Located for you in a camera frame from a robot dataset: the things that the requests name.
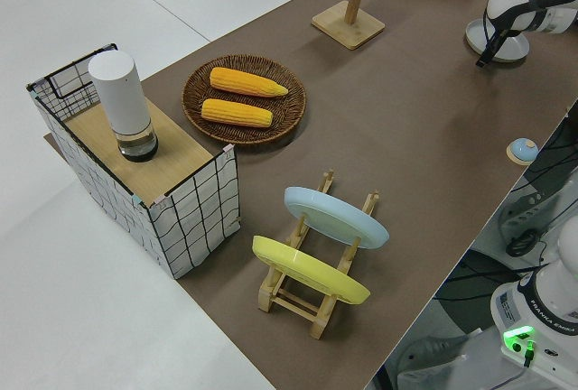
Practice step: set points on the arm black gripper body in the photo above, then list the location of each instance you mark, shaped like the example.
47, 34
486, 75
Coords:
501, 40

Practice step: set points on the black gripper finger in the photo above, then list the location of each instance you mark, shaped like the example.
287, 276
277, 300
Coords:
484, 59

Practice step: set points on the gray round plate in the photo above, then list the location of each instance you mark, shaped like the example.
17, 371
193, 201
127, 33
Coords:
510, 49

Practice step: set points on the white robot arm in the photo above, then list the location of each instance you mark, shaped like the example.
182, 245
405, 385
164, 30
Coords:
515, 6

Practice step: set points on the light blue plate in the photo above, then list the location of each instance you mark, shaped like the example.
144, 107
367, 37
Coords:
334, 214

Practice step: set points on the yellow plate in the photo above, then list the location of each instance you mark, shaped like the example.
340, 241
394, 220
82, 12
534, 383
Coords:
307, 268

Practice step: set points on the wooden plate rack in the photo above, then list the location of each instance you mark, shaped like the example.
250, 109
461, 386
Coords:
289, 304

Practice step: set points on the brown table mat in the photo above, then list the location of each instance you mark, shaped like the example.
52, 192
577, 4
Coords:
384, 137

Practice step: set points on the wooden mug rack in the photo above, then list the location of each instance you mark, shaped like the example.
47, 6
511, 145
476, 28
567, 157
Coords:
350, 29

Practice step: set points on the brown wicker basket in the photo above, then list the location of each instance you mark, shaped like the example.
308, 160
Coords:
280, 119

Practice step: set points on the yellow corn cob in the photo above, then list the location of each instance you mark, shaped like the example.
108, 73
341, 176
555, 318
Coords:
235, 113
246, 83

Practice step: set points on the small pink binder clip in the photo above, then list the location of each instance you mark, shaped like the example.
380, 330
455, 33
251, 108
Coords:
161, 201
229, 151

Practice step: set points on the black power plug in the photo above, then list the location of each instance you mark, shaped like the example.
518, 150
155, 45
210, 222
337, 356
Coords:
529, 354

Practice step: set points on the white cylinder glass base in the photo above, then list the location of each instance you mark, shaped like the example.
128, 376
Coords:
119, 96

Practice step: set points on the white perforated metal frame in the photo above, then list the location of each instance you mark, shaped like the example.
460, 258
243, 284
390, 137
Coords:
524, 214

